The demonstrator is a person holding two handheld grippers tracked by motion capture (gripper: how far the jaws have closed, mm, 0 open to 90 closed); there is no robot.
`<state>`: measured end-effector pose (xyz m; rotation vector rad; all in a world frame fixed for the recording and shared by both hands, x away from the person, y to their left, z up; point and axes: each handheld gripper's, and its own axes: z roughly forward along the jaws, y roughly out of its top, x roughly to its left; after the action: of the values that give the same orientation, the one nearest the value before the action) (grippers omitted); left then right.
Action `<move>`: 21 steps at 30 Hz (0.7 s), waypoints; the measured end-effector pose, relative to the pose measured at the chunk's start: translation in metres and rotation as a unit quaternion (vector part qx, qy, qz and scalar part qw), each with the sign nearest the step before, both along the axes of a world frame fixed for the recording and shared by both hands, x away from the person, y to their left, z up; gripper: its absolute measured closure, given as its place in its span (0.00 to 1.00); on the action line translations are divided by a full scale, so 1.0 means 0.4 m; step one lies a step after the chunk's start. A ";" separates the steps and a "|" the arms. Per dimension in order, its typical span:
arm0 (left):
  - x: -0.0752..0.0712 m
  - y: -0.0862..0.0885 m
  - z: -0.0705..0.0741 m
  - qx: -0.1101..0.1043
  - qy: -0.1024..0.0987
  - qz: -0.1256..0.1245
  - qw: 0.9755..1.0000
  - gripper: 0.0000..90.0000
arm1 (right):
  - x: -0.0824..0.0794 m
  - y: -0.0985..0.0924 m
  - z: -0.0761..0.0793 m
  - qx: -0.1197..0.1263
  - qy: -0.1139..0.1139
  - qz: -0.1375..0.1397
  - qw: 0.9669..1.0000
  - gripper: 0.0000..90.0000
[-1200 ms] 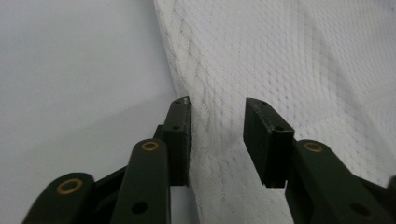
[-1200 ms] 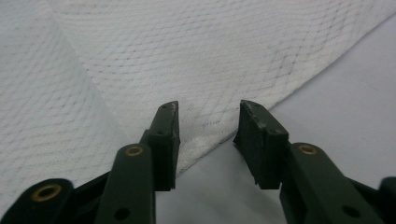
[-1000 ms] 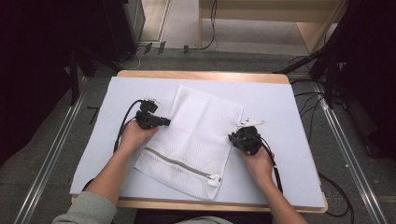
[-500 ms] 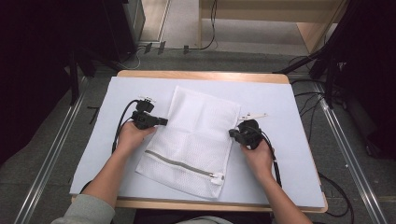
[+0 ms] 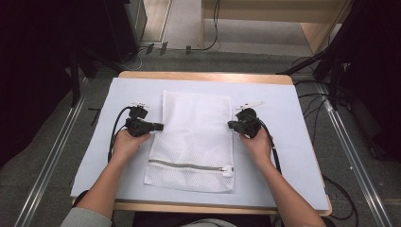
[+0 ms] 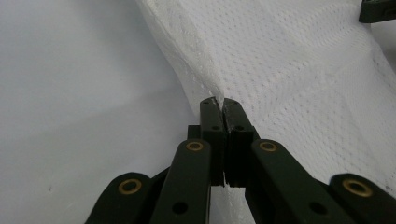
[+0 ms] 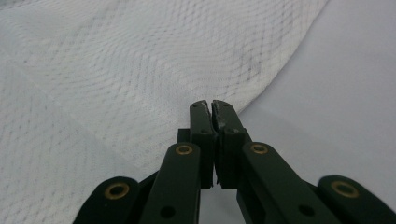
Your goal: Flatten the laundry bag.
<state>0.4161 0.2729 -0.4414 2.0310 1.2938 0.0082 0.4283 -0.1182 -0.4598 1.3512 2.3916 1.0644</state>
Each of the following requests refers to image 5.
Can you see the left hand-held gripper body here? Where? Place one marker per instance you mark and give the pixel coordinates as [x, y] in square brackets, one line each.
[138, 126]

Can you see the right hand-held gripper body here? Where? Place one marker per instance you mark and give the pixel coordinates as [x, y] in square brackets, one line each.
[249, 124]

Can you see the white mesh laundry bag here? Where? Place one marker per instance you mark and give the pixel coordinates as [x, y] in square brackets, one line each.
[192, 142]

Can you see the person's left hand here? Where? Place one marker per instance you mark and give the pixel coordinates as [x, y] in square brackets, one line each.
[127, 146]

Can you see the person's right hand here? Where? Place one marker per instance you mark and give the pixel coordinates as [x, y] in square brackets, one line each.
[258, 148]

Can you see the wooden table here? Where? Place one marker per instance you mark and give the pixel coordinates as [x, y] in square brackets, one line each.
[205, 76]

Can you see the pale blue table mat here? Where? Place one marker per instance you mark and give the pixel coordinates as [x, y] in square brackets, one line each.
[277, 176]

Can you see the black metal stand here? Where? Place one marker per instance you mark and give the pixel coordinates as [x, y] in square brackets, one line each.
[75, 82]
[334, 78]

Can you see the black cabinet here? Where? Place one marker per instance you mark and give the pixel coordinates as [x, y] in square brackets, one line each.
[124, 28]

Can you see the person's dark and grey clothing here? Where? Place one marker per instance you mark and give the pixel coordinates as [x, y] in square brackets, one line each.
[88, 219]

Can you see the light wooden bench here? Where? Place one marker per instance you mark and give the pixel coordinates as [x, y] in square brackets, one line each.
[268, 11]

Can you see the metal floor rail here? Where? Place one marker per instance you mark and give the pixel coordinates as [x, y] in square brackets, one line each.
[356, 164]
[50, 157]

